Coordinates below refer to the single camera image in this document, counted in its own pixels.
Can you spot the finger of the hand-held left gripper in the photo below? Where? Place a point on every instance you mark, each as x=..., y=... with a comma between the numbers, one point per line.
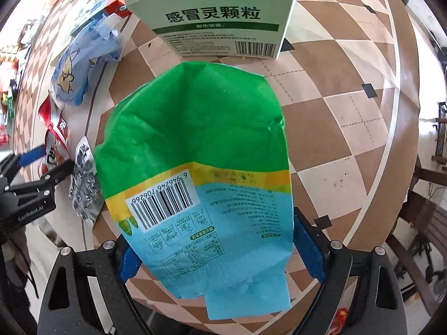
x=52, y=178
x=32, y=156

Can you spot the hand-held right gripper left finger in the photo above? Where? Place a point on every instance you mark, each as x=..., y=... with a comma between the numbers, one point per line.
x=127, y=265

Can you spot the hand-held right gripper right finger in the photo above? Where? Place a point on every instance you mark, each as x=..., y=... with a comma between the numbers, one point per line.
x=310, y=247

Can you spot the red snack packet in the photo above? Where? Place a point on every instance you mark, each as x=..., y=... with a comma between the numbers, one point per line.
x=56, y=129

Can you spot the green blue snack bag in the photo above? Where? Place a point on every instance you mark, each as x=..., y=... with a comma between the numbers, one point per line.
x=192, y=129

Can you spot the silver foil wrapper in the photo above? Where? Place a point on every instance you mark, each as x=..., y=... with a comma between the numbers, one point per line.
x=83, y=181

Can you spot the red orange packaging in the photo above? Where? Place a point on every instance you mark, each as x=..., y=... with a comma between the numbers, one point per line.
x=340, y=321

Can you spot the blue cartoon plastic bag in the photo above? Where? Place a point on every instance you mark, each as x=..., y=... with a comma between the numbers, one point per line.
x=73, y=69

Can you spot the dark wooden chair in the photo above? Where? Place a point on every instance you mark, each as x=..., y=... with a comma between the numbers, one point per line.
x=433, y=223

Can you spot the brown checkered tablecloth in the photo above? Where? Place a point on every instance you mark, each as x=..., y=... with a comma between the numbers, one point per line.
x=331, y=111

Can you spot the white blue printed packet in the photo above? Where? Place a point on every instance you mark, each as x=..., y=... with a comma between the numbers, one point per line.
x=94, y=3

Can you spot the red flat packet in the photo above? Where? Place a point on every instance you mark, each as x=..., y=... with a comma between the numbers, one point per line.
x=117, y=7

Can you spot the green white medicine box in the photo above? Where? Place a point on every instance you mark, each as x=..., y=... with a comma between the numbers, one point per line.
x=209, y=3

